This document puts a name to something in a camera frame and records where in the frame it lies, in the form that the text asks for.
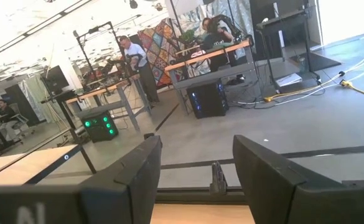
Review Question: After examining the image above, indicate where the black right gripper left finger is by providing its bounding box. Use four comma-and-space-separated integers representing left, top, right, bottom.
78, 133, 163, 224

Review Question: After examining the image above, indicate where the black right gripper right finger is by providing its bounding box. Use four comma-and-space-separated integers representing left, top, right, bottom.
233, 134, 364, 224

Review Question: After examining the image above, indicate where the computer tower with green lights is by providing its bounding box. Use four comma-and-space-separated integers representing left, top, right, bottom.
77, 107, 119, 143

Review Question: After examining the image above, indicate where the wooden workbench with grey legs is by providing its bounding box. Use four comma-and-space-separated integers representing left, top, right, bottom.
164, 39, 260, 116
65, 73, 154, 133

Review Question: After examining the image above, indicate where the white flat box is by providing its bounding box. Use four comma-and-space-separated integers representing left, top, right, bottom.
274, 73, 303, 88

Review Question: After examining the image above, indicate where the computer tower with blue lights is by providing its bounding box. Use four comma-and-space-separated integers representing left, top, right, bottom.
186, 80, 230, 119

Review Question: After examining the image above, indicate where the person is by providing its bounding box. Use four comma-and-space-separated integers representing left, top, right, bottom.
0, 98, 22, 144
200, 17, 248, 85
118, 35, 160, 104

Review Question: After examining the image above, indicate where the grey office chair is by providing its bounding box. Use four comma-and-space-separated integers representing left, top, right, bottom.
9, 112, 35, 139

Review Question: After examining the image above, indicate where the black computer monitor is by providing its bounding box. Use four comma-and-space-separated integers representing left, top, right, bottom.
40, 65, 70, 94

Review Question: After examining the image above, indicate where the colourful patchwork quilt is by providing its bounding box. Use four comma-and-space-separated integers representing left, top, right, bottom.
138, 18, 184, 87

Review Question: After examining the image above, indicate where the small green background plant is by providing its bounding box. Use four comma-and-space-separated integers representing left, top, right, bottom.
180, 29, 201, 43

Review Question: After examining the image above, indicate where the black equipment cart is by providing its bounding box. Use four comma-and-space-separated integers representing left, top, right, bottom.
254, 6, 323, 94

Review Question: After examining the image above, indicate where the wooden shelf with black frame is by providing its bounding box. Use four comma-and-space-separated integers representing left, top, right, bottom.
0, 143, 98, 187

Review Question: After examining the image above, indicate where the yellow extension cable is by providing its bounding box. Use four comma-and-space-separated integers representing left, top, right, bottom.
264, 79, 364, 103

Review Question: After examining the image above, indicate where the black overhead camera frame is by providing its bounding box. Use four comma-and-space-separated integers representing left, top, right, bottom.
72, 21, 129, 94

